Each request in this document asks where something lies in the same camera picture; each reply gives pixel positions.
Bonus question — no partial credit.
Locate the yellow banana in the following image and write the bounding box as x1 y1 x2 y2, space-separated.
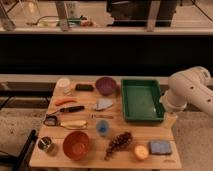
60 120 87 129

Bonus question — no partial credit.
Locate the yellow orange fruit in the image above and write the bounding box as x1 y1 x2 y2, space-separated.
134 145 149 161

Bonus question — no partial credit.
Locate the purple bowl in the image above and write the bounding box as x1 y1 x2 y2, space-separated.
95 77 117 96

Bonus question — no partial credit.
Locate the grey towel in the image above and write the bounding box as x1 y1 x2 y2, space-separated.
93 98 113 111

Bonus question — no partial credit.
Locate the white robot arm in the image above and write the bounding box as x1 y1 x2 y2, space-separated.
159 66 213 129

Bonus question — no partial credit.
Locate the small wooden fork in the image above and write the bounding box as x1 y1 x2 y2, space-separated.
89 114 114 119

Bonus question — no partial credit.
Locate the blue sponge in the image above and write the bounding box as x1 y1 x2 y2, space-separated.
149 140 172 155

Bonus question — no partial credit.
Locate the white lidded jar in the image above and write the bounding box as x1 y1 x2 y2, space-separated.
56 78 71 95

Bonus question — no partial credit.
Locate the orange carrot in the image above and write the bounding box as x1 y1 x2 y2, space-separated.
54 97 77 106

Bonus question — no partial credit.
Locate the green plastic tray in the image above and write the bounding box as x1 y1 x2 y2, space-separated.
121 79 165 122

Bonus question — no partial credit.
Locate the black rectangular block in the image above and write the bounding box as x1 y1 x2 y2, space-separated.
75 84 94 91

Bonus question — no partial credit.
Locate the wooden table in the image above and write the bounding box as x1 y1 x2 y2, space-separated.
29 80 183 170

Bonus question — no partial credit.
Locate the metal can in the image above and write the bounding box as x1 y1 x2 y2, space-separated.
38 136 54 153

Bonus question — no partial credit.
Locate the bunch of dark grapes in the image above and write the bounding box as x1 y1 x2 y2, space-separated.
104 132 133 160

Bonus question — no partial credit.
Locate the orange bowl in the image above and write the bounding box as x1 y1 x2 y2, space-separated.
63 131 90 161

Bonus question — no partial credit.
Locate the black handled knife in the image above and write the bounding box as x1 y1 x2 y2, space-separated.
48 105 85 115

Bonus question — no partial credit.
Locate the blue plastic cup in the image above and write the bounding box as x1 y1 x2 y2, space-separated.
96 120 109 136

